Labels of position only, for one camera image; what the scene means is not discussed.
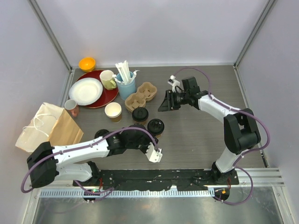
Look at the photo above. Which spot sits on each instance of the red round tray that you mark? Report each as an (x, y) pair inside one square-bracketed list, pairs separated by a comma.
[(107, 95)]

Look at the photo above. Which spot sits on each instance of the small white pink cup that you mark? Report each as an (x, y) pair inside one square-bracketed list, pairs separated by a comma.
[(72, 106)]

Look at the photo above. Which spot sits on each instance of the lidded brown paper cup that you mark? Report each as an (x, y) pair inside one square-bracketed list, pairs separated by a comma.
[(140, 116)]

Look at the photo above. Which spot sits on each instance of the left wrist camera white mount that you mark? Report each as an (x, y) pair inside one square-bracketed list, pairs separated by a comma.
[(154, 154)]

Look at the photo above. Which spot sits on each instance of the pale yellow mug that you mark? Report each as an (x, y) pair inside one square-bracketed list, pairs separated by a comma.
[(107, 79)]

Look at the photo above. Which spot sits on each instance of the aluminium rail frame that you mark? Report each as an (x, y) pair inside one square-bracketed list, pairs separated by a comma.
[(257, 177)]

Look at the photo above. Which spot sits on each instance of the cardboard cup carrier back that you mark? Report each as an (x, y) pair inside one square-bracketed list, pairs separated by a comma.
[(147, 91)]

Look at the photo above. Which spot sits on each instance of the blue cup holder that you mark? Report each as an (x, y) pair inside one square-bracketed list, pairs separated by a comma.
[(125, 90)]

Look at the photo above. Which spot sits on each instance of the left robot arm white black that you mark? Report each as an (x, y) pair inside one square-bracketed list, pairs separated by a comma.
[(48, 163)]

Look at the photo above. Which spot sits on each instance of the brown paper bag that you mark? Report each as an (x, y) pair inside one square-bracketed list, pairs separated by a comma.
[(52, 124)]

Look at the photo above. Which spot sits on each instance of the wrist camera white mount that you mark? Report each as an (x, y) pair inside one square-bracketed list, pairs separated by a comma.
[(173, 82), (154, 154)]

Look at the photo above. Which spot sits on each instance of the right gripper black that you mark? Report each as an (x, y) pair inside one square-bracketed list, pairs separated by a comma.
[(168, 103)]

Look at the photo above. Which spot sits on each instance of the cardboard cup carrier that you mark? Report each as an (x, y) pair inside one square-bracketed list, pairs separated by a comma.
[(147, 91), (134, 101)]

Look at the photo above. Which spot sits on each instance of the cardboard cup carrier front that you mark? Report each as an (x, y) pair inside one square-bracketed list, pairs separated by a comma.
[(134, 101)]

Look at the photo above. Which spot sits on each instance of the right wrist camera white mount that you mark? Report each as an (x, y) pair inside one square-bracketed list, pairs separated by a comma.
[(173, 82)]

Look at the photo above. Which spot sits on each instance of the black cup lid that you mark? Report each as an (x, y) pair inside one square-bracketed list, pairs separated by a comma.
[(155, 127), (140, 114)]

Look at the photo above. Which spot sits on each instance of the white slotted cable duct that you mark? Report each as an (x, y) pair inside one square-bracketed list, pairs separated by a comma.
[(77, 193)]

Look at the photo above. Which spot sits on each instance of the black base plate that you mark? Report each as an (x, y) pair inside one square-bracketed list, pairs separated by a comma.
[(159, 179)]

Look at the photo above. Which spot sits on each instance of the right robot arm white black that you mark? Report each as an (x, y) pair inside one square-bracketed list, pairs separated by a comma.
[(240, 129)]

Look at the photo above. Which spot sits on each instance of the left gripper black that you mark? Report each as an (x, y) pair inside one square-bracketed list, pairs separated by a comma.
[(149, 139)]

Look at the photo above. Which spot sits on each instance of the white wrapped straws bundle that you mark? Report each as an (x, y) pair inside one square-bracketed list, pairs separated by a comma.
[(124, 72)]

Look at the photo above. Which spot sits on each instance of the brown paper cups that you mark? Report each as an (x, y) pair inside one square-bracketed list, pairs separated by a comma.
[(113, 111)]

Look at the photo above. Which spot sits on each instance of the white plate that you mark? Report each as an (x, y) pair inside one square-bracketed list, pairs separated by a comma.
[(86, 91)]

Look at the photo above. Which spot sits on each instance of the black lid stack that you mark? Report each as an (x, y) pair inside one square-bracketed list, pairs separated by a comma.
[(101, 133)]

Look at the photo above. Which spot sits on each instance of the orange bowl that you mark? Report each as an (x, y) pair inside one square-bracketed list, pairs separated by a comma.
[(87, 64)]

